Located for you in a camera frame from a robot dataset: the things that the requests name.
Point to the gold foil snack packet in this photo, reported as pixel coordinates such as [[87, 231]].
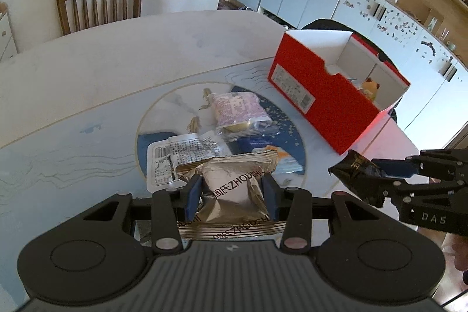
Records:
[[234, 187]]

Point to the flat white labelled packet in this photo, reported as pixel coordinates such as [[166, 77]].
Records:
[[161, 167]]

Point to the black snack packet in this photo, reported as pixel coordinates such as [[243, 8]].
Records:
[[349, 165]]

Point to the crumpled white printed packet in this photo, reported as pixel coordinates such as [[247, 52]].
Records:
[[197, 147]]

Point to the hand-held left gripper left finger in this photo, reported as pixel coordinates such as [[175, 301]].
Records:
[[193, 197]]

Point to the white drawer cabinet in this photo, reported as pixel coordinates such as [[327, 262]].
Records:
[[5, 38]]

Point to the black quilted chair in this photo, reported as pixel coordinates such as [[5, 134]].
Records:
[[325, 25]]

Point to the wooden chair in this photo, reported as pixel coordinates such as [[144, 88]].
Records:
[[98, 1]]

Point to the yellow plush toy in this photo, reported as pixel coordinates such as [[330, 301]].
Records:
[[370, 87]]

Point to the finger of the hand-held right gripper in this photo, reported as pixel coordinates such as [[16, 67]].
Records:
[[398, 167], [395, 187]]

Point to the red shoe box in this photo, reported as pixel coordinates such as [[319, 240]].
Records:
[[310, 78]]

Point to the purple snack packet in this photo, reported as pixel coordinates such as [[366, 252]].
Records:
[[234, 107]]

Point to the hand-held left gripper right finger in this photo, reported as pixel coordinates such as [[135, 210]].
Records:
[[270, 195]]

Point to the white cabinet with stickers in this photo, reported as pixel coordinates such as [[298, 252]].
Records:
[[413, 49]]

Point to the clear packet with yellow snack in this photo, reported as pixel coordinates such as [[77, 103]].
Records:
[[243, 128]]

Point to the blue white snack packet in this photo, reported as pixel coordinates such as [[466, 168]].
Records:
[[289, 160]]

